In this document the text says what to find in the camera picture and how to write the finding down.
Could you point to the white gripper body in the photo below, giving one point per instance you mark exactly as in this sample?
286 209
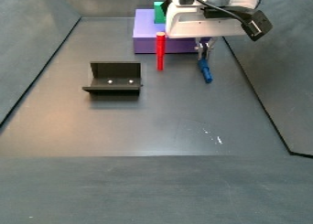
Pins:
208 18

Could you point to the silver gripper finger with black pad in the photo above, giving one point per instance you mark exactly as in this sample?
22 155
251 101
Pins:
199 47

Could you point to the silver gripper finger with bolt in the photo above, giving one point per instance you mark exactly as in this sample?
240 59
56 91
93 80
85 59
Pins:
211 44

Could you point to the blue hexagonal peg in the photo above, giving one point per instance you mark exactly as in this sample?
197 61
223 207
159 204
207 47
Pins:
205 69

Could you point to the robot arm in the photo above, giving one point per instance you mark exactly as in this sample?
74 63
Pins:
205 20

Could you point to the black angled fixture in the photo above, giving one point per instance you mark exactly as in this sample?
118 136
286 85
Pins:
116 76

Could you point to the green block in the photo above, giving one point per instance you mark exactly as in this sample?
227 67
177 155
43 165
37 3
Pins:
160 17

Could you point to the red hexagonal peg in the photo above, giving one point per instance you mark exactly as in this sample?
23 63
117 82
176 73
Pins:
160 50

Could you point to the purple base block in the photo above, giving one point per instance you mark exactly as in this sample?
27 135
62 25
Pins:
145 35

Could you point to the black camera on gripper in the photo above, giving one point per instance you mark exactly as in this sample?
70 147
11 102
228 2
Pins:
256 25

